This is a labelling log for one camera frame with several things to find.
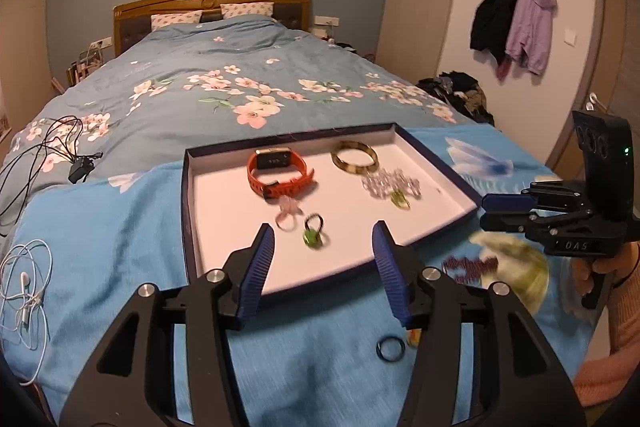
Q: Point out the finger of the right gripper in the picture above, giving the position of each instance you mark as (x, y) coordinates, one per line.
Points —
(506, 222)
(508, 202)

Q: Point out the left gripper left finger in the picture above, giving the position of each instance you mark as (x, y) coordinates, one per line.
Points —
(246, 271)

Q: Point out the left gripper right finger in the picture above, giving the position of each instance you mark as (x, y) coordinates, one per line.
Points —
(400, 270)

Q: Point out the orange smart watch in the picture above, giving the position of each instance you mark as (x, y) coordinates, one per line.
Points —
(278, 171)

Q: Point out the tortoiseshell bangle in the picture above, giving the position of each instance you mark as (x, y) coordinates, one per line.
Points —
(355, 157)

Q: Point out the right forearm pink sleeve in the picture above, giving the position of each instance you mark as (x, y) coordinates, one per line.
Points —
(602, 380)

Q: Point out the right hand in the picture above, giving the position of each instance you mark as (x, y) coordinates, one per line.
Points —
(622, 265)

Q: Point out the light blue floral blanket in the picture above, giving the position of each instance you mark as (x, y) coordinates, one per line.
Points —
(307, 358)

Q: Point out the dark clothes pile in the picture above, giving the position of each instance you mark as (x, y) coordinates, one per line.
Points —
(462, 92)

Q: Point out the dark blue shallow box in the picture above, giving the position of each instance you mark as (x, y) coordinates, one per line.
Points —
(332, 235)

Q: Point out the wooden door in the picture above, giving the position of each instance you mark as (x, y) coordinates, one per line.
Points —
(610, 81)

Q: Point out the purple hanging hoodie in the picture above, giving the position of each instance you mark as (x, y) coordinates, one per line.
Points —
(530, 36)

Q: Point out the black hanging jacket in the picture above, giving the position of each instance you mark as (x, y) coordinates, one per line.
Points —
(491, 26)

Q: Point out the blue floral duvet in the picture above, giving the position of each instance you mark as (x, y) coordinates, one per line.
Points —
(188, 85)

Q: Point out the white earphones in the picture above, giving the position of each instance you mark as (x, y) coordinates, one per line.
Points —
(26, 272)

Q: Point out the right patterned pillow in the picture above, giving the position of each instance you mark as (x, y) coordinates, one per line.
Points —
(264, 8)

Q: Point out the patterned pillow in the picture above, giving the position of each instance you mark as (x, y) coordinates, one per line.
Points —
(264, 8)
(163, 20)

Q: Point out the left patterned pillow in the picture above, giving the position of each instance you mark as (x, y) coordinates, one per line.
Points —
(163, 20)

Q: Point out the wooden headboard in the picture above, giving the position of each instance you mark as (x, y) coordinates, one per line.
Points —
(132, 21)

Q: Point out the white wall switch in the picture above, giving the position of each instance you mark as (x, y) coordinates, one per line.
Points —
(570, 37)

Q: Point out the black charger with cables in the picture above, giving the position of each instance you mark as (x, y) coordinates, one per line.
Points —
(47, 143)

